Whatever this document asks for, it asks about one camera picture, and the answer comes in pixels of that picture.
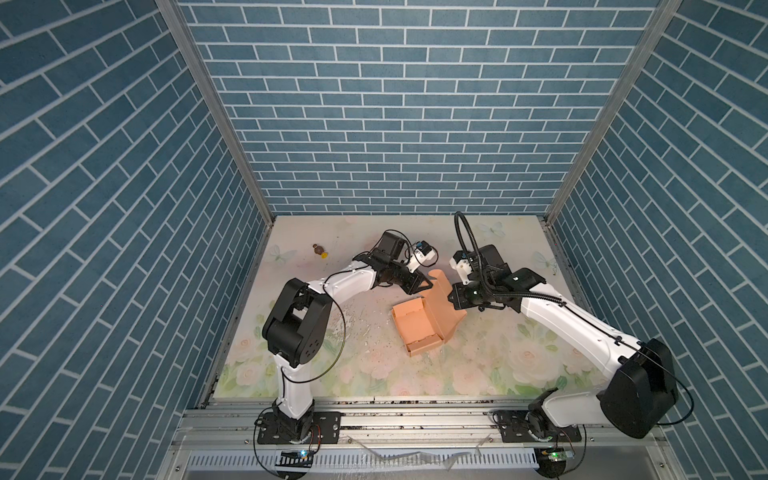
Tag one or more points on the aluminium mounting rail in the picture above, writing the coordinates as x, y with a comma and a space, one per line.
373, 422

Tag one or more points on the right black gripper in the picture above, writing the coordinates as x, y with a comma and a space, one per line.
458, 299

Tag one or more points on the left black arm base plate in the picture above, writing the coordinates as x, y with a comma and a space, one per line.
276, 428

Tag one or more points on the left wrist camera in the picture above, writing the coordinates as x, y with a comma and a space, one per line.
422, 254

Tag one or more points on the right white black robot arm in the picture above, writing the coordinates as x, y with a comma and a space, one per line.
641, 386

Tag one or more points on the orange cardboard paper box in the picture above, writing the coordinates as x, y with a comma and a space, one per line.
428, 321

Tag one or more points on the small brown yellow toy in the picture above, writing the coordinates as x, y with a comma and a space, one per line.
320, 251

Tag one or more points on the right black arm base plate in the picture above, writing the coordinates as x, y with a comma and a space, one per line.
521, 426

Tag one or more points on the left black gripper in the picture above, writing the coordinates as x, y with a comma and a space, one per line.
411, 285

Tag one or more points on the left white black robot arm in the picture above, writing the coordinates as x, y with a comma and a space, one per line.
296, 326

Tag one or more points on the white slotted cable duct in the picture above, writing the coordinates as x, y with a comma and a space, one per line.
363, 461

